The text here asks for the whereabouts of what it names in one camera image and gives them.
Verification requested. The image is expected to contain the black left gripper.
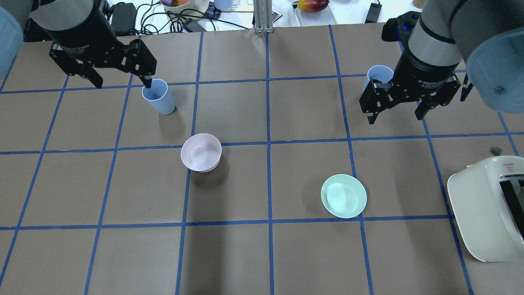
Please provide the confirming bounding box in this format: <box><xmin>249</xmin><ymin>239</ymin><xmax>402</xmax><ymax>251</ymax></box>
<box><xmin>49</xmin><ymin>8</ymin><xmax>157</xmax><ymax>89</ymax></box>

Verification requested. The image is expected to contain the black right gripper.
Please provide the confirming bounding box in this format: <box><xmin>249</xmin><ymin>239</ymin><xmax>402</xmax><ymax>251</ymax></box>
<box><xmin>359</xmin><ymin>53</ymin><xmax>462</xmax><ymax>125</ymax></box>

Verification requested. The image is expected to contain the light blue cup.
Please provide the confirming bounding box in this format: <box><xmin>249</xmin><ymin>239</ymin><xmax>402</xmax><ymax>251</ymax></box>
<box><xmin>142</xmin><ymin>79</ymin><xmax>176</xmax><ymax>115</ymax></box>
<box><xmin>362</xmin><ymin>65</ymin><xmax>394</xmax><ymax>93</ymax></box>

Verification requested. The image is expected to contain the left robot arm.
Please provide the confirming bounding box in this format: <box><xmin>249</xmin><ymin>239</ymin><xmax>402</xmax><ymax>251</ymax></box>
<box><xmin>0</xmin><ymin>0</ymin><xmax>157</xmax><ymax>89</ymax></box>

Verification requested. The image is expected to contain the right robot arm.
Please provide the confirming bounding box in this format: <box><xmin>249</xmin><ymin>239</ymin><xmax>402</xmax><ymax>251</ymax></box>
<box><xmin>359</xmin><ymin>0</ymin><xmax>524</xmax><ymax>125</ymax></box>

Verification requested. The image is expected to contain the black power adapter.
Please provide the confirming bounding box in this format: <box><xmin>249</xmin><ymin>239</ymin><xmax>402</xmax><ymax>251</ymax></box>
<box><xmin>110</xmin><ymin>2</ymin><xmax>137</xmax><ymax>36</ymax></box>

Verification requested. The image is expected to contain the white bowl with blocks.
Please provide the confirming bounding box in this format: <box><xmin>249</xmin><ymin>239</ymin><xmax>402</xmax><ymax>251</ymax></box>
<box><xmin>160</xmin><ymin>0</ymin><xmax>210</xmax><ymax>20</ymax></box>

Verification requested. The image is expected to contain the mint green bowl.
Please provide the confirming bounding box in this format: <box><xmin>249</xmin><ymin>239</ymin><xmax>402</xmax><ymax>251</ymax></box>
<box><xmin>321</xmin><ymin>174</ymin><xmax>368</xmax><ymax>219</ymax></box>

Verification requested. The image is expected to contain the cream toaster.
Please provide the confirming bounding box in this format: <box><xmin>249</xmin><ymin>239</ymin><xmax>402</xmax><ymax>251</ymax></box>
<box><xmin>447</xmin><ymin>155</ymin><xmax>524</xmax><ymax>263</ymax></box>

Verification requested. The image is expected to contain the mango fruit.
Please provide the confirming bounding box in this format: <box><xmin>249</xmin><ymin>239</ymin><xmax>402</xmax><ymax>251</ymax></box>
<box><xmin>296</xmin><ymin>0</ymin><xmax>330</xmax><ymax>12</ymax></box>

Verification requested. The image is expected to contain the remote control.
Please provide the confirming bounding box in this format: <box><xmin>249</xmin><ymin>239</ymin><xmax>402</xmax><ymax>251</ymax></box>
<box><xmin>271</xmin><ymin>9</ymin><xmax>282</xmax><ymax>23</ymax></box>

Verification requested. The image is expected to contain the aluminium frame post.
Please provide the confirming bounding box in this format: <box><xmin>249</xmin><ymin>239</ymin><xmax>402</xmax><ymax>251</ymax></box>
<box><xmin>253</xmin><ymin>0</ymin><xmax>274</xmax><ymax>34</ymax></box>

